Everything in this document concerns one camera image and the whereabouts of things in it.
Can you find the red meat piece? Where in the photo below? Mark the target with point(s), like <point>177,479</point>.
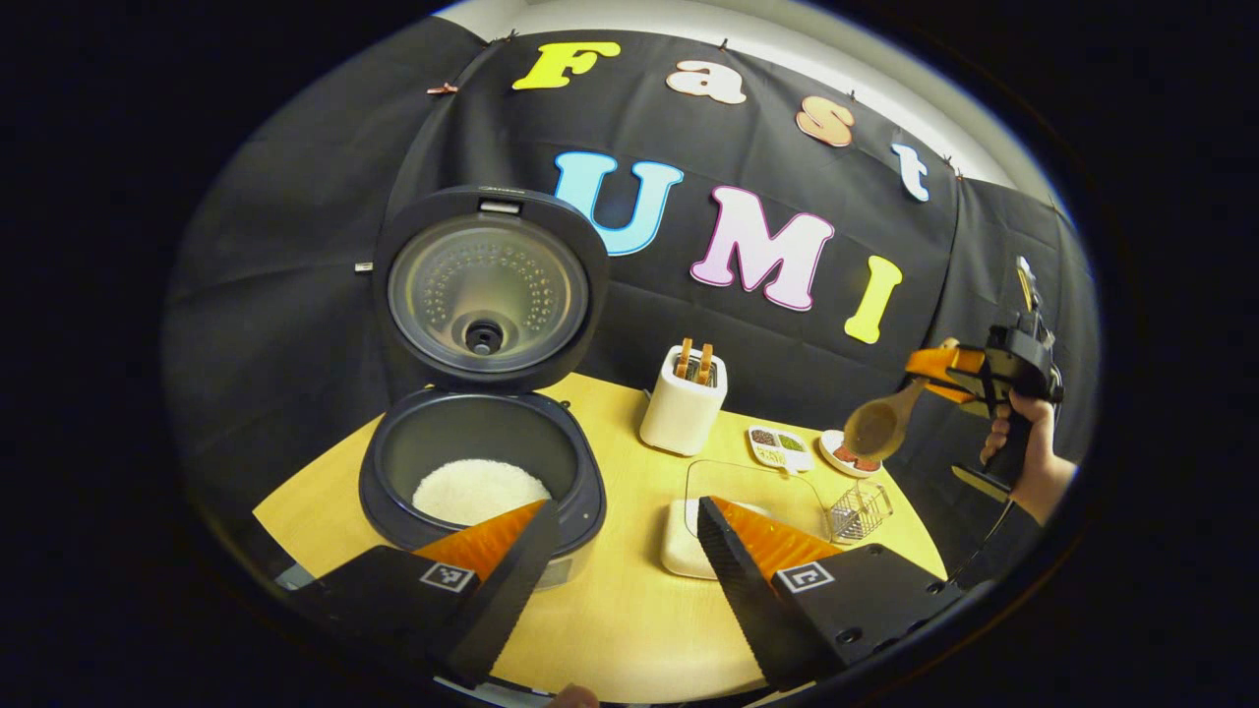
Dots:
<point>856,462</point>

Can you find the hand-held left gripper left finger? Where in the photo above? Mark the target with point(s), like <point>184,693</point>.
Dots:
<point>502,610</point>

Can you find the white rice heap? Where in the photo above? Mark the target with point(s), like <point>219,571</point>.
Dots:
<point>472,492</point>

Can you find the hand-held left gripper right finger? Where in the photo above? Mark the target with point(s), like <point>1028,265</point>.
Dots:
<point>752,600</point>

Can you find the toast bread slice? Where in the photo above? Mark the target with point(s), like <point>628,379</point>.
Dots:
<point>684,359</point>
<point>705,364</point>

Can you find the round white plate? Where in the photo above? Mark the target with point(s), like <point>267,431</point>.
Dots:
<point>831,460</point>

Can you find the white toaster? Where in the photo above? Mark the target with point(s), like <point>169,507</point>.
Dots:
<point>679,418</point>

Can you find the white container with clear lid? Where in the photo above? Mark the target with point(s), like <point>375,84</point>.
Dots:
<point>684,541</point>

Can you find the white divided dish with beans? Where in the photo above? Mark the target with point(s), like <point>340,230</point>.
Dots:
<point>777,458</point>

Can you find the wooden spoon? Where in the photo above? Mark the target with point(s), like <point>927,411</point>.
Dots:
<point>870,431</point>

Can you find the black rice cooker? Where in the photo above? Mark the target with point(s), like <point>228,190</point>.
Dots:
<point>472,423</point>

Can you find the black backdrop cloth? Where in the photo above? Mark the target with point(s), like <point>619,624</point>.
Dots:
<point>295,295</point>

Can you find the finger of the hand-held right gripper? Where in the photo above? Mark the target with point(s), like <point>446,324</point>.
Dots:
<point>944,364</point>
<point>959,391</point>

